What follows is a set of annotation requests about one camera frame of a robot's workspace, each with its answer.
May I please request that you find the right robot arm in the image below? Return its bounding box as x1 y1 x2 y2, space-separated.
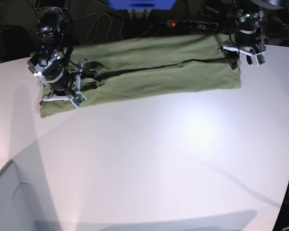
27 6 96 108

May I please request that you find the white cable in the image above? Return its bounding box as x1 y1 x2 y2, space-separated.
73 12 155 44

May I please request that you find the green T-shirt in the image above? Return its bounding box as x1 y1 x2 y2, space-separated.
39 33 242 118

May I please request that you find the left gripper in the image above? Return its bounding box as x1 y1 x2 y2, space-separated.
218 29 267 70

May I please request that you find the black power strip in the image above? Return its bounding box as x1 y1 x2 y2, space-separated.
166 19 219 31

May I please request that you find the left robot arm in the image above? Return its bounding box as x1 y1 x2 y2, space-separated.
219 0 267 70

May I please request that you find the blue box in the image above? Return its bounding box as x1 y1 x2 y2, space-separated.
109 0 176 10

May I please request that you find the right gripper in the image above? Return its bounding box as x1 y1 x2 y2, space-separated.
27 51 97 108

